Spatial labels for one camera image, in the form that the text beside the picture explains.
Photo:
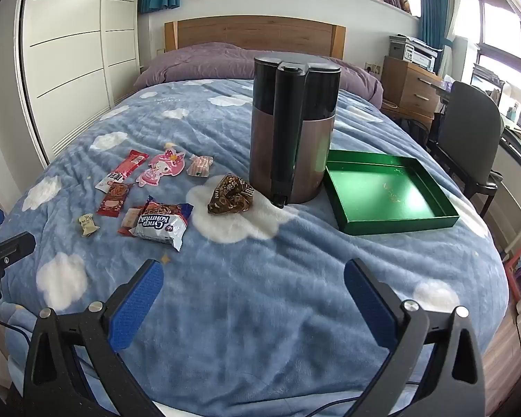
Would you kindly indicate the wall socket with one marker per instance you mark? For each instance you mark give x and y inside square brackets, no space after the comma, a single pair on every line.
[372,68]

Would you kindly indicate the wooden headboard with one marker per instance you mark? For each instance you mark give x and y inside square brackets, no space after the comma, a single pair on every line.
[252,32]

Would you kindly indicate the small clear sausage packet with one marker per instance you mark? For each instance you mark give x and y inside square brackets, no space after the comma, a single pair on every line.
[199,166]

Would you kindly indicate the dark red jerky packet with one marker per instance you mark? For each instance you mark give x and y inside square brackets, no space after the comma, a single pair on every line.
[115,200]

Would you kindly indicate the white desk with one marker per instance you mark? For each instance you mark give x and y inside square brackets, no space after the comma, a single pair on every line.
[516,143]

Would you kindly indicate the small beige wrapped candy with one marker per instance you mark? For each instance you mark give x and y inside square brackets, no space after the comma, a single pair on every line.
[88,225]

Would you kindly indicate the dark backpack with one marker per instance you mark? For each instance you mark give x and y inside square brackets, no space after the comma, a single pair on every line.
[413,131]

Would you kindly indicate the green cardboard box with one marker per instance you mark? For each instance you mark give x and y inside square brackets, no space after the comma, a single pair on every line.
[382,191]

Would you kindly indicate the window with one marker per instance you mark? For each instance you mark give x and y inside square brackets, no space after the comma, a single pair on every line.
[503,21]

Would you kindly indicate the small red bar packet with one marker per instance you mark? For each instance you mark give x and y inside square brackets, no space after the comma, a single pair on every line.
[126,223]

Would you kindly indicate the red and white snack packet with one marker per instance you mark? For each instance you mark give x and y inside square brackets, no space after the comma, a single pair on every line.
[123,169]

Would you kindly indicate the white wardrobe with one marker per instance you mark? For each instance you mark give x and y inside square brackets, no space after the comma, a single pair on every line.
[74,52]

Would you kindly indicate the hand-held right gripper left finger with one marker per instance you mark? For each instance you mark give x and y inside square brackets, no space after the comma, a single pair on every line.
[139,304]

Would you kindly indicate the grey chair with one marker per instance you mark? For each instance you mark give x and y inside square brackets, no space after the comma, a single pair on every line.
[469,126]

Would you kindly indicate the pink cartoon figure packet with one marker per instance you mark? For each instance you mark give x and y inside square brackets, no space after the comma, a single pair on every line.
[160,167]

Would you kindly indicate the brown snack packet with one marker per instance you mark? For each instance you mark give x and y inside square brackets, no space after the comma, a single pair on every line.
[230,195]

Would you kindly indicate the white and grey printer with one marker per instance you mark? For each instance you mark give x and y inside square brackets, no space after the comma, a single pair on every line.
[412,52]

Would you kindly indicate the wooden drawer cabinet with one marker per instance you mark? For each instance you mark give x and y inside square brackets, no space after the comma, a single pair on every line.
[410,84]

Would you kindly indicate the purple pillow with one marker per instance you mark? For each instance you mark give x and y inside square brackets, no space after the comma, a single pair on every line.
[208,63]

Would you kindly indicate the white and blue snack packet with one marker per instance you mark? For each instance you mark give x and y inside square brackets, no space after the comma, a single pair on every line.
[160,226]

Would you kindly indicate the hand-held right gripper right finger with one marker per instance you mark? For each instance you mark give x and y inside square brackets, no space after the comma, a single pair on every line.
[369,304]

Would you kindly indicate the blue cloud print blanket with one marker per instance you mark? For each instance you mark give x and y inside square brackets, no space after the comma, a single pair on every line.
[286,291]

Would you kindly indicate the black and brown electric kettle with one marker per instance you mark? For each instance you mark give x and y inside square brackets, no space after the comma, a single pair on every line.
[286,147]

